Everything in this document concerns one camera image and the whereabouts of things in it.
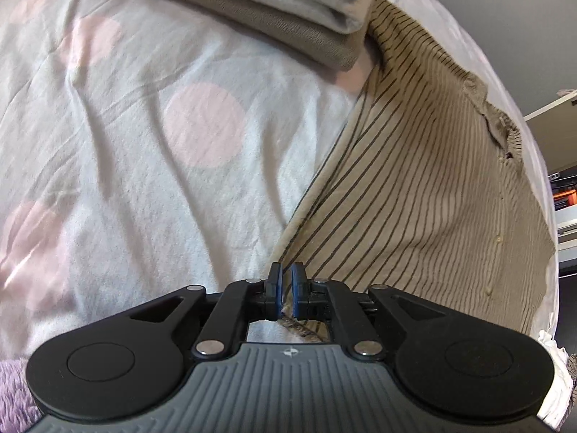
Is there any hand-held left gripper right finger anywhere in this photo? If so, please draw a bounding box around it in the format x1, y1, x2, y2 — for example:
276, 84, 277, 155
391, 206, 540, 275
291, 262, 445, 362

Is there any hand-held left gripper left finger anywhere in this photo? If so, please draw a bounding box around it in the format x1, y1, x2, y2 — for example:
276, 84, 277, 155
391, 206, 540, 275
130, 262, 285, 362

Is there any beige striped shirt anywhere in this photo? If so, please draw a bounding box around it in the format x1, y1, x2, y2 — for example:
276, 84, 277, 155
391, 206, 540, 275
277, 0, 557, 344

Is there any grey folded clothes stack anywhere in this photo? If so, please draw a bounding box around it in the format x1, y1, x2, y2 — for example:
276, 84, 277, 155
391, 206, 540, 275
83, 0, 366, 72

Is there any pink dotted white bed sheet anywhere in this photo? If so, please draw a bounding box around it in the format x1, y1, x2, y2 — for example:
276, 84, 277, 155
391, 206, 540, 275
0, 0, 562, 362

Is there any white garment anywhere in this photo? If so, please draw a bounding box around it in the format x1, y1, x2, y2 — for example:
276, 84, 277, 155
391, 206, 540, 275
536, 329, 577, 425

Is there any purple fluffy sweater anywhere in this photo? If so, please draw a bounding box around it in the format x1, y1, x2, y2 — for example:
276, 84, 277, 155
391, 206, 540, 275
0, 356, 43, 433

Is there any orange chair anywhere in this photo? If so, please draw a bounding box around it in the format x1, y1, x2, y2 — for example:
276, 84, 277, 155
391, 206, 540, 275
552, 188, 577, 212

